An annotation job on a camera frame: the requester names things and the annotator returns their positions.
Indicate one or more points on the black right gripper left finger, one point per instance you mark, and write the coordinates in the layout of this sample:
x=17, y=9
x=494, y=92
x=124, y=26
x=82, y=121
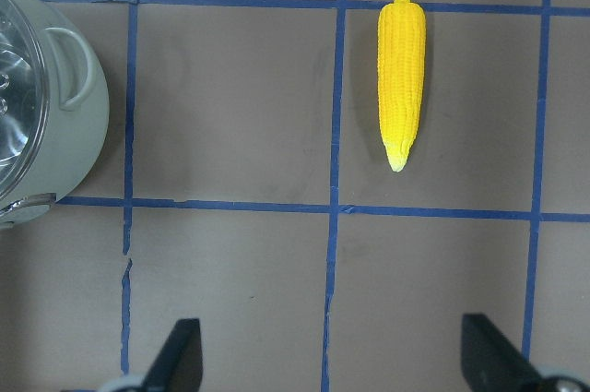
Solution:
x=179, y=365

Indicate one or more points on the yellow corn cob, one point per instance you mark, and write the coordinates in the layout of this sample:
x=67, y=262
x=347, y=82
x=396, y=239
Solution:
x=401, y=55

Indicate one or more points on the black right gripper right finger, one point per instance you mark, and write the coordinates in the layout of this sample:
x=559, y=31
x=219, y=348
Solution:
x=490, y=362

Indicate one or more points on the glass pot lid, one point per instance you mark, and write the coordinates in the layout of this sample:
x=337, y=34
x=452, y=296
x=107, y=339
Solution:
x=24, y=98

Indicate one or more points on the pale green electric pot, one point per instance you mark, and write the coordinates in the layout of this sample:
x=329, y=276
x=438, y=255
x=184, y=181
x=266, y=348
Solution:
x=78, y=116

